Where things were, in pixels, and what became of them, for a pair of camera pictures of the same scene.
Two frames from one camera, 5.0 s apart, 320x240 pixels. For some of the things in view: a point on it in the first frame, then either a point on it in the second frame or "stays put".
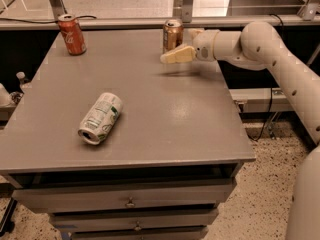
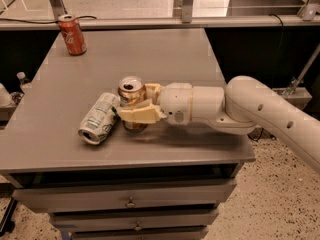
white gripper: [204, 45] → [175, 100]
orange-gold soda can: [172, 34] → [132, 90]
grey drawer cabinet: [168, 165] stays put
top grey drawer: [80, 196] stays put
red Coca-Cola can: [72, 33] stays put
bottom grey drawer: [141, 233] stays put
